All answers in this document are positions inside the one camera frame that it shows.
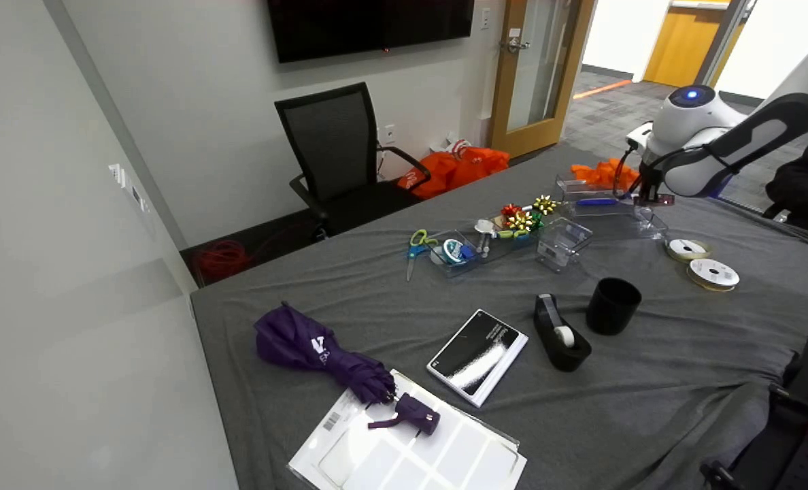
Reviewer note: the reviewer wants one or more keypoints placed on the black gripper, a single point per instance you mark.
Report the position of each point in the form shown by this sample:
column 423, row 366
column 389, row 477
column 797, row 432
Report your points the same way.
column 648, row 185

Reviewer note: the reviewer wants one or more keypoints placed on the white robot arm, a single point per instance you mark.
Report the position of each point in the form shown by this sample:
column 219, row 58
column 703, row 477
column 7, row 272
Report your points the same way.
column 739, row 144

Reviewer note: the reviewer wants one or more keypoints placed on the clear narrow ribbed case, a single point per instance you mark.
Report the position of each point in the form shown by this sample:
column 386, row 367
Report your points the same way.
column 623, row 220

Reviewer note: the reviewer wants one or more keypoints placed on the clear rectangular case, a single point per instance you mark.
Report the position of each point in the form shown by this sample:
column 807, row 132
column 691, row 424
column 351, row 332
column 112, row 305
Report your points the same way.
column 582, row 189

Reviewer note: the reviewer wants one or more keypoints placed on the clear square case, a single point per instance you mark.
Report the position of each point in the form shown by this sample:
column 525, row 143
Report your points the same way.
column 562, row 246

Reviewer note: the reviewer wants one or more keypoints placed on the blue marker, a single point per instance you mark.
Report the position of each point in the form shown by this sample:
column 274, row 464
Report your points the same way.
column 596, row 201

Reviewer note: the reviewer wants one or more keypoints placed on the white ribbon spool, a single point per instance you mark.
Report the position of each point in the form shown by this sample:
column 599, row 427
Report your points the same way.
column 686, row 247
column 714, row 272

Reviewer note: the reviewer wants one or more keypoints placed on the yellow gift bow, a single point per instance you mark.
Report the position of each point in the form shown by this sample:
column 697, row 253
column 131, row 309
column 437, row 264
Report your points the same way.
column 544, row 204

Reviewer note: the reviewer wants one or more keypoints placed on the black cup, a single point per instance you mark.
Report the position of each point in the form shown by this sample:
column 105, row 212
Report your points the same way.
column 612, row 309

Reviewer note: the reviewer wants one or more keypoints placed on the green gift bow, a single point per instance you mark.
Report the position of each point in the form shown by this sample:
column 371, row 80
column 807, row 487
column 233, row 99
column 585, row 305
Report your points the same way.
column 518, row 230

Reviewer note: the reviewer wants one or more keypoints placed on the red gift bow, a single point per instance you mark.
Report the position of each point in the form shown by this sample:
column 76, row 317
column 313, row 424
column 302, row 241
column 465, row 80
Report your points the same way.
column 512, row 212

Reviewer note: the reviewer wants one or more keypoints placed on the yellow wooden door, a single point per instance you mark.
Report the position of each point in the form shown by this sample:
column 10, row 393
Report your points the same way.
column 683, row 45

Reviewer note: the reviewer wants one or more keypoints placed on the colourful toy pile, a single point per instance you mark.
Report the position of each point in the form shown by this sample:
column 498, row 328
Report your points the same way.
column 510, row 246

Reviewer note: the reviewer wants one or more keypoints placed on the wooden glass door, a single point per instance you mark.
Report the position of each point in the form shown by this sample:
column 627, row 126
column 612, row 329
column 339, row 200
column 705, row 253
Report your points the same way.
column 512, row 89

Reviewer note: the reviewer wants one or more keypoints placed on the white gift bow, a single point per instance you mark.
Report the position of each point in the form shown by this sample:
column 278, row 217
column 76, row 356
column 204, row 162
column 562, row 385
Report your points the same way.
column 486, row 227

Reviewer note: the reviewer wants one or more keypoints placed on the orange bag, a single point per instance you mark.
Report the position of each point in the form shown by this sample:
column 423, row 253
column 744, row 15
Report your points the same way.
column 457, row 167

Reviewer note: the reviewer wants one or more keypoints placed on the blue white ribbon roll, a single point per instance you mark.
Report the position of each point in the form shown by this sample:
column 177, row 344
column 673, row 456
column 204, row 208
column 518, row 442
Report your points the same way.
column 457, row 250

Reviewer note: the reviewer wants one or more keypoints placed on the grey tablecloth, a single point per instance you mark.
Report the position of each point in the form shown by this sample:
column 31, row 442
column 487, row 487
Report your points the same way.
column 656, row 398

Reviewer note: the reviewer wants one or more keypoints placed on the blue green scissors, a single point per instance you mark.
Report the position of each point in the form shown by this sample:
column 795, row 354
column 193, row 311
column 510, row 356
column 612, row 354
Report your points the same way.
column 418, row 241

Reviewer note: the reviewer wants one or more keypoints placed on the black white flat box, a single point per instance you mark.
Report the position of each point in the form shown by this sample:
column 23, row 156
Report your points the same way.
column 475, row 349

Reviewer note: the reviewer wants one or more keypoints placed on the black office chair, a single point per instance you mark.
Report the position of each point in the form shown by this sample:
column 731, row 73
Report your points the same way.
column 331, row 136

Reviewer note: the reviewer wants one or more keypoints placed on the white label sheet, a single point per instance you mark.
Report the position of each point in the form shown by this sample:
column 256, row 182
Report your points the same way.
column 457, row 452

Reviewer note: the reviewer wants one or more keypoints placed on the purple folded umbrella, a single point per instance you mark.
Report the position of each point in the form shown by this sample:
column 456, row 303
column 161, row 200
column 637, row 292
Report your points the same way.
column 302, row 344

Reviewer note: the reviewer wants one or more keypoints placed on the grey metal frame post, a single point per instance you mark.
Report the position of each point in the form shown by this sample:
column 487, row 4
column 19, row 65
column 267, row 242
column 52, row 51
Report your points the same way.
column 724, row 45

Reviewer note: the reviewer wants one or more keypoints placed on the white wall outlet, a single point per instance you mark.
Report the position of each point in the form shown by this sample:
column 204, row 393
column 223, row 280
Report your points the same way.
column 386, row 132

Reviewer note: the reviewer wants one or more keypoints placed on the black wall television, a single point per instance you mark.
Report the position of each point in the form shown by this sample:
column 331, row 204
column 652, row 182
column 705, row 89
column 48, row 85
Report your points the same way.
column 365, row 21

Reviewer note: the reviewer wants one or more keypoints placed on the white wall thermostat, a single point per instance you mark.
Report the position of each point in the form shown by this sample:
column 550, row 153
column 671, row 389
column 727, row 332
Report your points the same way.
column 118, row 173

